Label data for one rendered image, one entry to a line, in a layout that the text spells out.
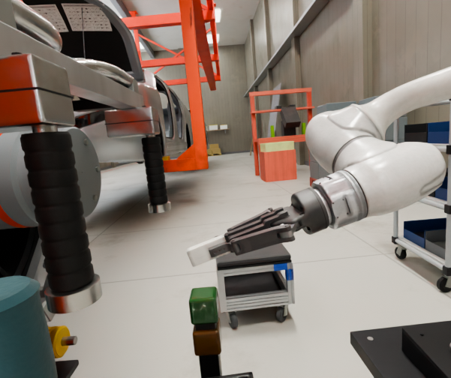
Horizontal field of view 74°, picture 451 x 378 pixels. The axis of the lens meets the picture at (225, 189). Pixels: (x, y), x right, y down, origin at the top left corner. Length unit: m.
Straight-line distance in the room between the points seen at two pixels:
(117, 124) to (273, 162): 5.33
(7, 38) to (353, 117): 0.54
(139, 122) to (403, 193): 0.46
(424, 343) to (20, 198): 0.87
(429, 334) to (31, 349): 0.84
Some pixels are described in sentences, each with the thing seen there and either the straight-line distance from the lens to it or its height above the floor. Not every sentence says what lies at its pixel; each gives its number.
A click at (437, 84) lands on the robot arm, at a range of 0.68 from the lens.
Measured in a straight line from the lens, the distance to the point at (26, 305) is 0.39.
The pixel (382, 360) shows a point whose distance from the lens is 0.95.
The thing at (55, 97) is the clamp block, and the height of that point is 0.92.
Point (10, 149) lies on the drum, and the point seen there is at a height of 0.89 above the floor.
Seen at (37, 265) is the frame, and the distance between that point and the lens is 0.71.
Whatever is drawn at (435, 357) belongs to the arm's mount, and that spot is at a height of 0.36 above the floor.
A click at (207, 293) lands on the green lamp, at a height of 0.66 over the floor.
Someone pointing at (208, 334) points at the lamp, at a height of 0.61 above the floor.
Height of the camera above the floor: 0.88
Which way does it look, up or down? 9 degrees down
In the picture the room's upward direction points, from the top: 5 degrees counter-clockwise
